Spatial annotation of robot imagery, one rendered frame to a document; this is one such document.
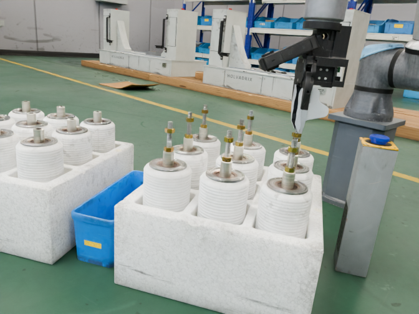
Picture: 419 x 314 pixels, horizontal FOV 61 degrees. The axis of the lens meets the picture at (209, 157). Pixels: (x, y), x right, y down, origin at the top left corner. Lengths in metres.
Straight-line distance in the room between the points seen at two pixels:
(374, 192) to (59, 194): 0.68
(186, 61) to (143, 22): 4.10
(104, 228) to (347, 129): 0.81
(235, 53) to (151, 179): 3.05
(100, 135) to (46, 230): 0.31
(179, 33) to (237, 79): 1.07
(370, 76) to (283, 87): 1.94
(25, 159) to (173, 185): 0.33
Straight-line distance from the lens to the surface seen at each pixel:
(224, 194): 0.65
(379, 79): 1.22
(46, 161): 0.84
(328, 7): 0.72
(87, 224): 0.82
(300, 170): 0.77
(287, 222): 0.65
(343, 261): 0.93
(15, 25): 7.13
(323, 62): 0.72
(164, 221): 0.68
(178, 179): 0.69
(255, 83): 3.29
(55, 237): 0.86
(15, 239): 0.91
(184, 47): 4.25
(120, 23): 5.37
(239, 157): 0.79
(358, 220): 0.88
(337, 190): 1.29
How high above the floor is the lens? 0.49
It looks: 18 degrees down
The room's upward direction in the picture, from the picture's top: 5 degrees clockwise
